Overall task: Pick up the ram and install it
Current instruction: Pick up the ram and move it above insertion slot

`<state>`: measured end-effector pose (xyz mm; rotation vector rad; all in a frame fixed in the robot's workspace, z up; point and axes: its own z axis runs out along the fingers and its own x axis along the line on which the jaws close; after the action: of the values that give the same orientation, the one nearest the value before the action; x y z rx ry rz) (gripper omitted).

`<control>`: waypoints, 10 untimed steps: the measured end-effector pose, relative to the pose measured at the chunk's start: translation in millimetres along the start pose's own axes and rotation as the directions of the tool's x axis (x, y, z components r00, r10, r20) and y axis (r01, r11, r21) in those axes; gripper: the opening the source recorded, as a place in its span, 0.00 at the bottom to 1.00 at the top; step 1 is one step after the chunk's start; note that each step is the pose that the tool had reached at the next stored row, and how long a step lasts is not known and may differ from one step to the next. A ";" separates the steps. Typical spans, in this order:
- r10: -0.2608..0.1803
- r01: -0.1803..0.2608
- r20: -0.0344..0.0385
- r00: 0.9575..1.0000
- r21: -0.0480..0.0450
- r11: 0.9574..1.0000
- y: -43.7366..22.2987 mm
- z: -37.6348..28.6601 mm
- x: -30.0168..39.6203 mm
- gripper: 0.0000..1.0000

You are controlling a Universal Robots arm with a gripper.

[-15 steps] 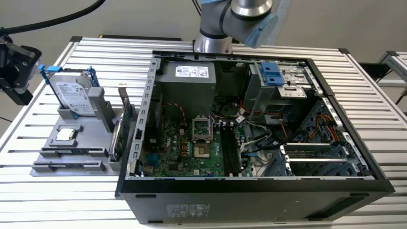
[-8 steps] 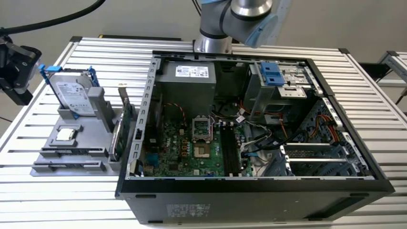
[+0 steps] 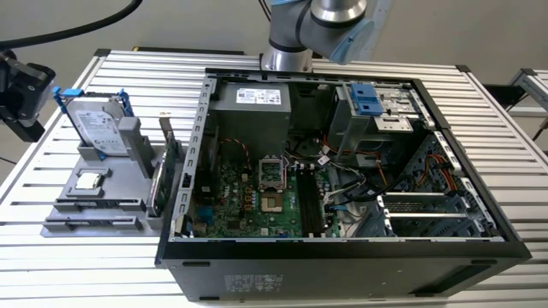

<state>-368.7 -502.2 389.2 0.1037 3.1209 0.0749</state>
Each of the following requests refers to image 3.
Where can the green graphics card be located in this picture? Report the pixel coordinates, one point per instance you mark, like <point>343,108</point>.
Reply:
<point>164,179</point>

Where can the silver CPU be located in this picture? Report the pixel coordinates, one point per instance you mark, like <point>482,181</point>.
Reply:
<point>87,181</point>

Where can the black open PC case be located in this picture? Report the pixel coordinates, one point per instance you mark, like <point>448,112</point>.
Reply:
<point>343,276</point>

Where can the grey parts rack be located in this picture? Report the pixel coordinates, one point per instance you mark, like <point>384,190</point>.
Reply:
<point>124,179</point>

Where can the CPU socket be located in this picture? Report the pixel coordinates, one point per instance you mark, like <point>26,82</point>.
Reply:
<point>272,202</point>

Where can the grey metal drive cage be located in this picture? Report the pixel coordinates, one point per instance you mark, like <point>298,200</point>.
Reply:
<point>355,134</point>

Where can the black RAM slot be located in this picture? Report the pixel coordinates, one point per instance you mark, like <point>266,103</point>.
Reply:
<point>302,199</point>
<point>312,199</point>
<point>307,199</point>

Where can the blue drive bay latch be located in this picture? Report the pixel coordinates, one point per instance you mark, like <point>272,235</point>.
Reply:
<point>366,99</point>

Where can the hard disk in blue carrier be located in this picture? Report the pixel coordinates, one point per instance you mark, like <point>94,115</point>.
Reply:
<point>96,125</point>

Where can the aluminium side table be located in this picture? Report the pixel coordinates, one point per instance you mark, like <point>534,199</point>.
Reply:
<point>531,80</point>

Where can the grey power supply unit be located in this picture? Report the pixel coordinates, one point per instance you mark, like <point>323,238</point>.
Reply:
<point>248,128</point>

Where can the green motherboard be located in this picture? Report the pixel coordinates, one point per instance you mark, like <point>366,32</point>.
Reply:
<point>231,205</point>

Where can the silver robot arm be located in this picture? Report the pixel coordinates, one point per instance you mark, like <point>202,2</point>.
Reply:
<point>299,25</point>

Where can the black case fan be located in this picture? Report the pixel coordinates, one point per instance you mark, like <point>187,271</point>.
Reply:
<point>206,160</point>

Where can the grey metal disk bay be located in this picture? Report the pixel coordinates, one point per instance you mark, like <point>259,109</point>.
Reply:
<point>424,215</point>

